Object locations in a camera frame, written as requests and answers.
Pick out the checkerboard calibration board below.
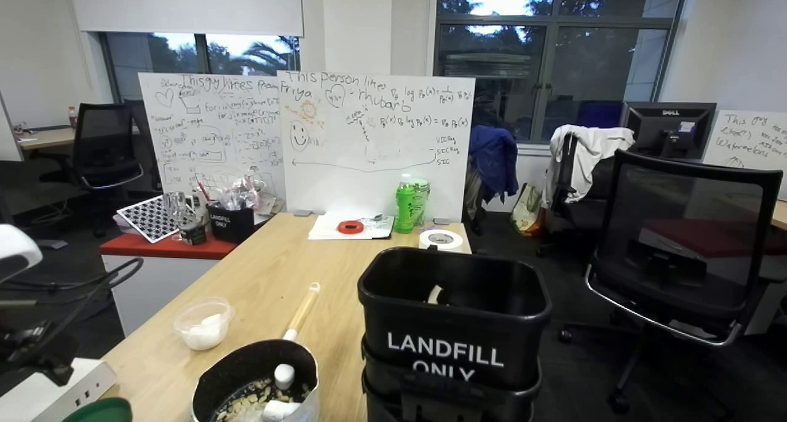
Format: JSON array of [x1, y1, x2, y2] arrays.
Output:
[[116, 194, 180, 244]]

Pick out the white power box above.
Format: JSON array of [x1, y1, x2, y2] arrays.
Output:
[[0, 357, 118, 422]]

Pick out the large dark framed window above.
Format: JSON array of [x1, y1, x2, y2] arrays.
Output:
[[433, 0, 689, 146]]

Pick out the large black mesh office chair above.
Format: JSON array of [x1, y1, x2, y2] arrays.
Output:
[[583, 149, 785, 415]]

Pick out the window with roller blind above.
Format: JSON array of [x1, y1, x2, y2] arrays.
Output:
[[98, 32, 302, 103]]

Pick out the large whiteboard with smiley drawing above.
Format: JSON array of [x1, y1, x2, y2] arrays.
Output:
[[277, 70, 477, 223]]

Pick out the yellow green shopping bag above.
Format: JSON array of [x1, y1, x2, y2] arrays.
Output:
[[509, 182, 545, 237]]

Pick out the blue jacket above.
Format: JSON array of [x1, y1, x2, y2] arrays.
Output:
[[468, 124, 520, 204]]

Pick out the clear plastic cup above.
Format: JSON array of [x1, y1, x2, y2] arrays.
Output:
[[173, 297, 235, 352]]

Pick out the white tape roll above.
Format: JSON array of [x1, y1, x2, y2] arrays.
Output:
[[418, 229, 465, 253]]

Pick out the whiteboard with heart drawing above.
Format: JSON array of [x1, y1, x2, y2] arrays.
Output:
[[137, 72, 287, 202]]

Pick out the stack of white papers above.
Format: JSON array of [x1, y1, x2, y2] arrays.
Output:
[[307, 211, 395, 241]]

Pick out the white cabinet with red top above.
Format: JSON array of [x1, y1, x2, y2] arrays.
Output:
[[99, 212, 272, 338]]

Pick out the black pot with wooden handle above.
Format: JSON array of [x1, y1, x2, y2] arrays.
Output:
[[191, 282, 322, 422]]

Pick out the heap of clear plastic bags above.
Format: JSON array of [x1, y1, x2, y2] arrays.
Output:
[[212, 167, 268, 212]]

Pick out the small black bin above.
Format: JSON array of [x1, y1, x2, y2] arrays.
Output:
[[206, 201, 256, 245]]

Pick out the green round lid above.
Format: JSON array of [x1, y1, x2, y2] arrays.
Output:
[[61, 397, 133, 422]]

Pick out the black monitor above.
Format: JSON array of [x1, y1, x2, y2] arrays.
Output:
[[619, 101, 718, 161]]

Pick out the office chair under white jacket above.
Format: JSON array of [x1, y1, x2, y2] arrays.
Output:
[[536, 127, 623, 258]]

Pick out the stack of black bins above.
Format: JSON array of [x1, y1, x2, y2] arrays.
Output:
[[357, 247, 553, 422]]

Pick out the wooden desk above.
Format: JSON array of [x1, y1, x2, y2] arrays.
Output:
[[17, 125, 78, 152]]

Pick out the whiteboard with black handwriting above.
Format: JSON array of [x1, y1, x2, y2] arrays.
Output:
[[702, 109, 787, 172]]

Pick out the green plastic bottle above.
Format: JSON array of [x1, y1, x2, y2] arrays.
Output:
[[393, 173, 418, 234]]

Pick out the heap of nuts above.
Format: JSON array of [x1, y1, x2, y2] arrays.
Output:
[[212, 378, 309, 422]]

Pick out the white roller blind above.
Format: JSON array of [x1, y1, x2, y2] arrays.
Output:
[[66, 0, 305, 38]]

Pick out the white jacket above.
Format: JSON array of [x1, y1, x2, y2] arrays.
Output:
[[543, 124, 636, 209]]

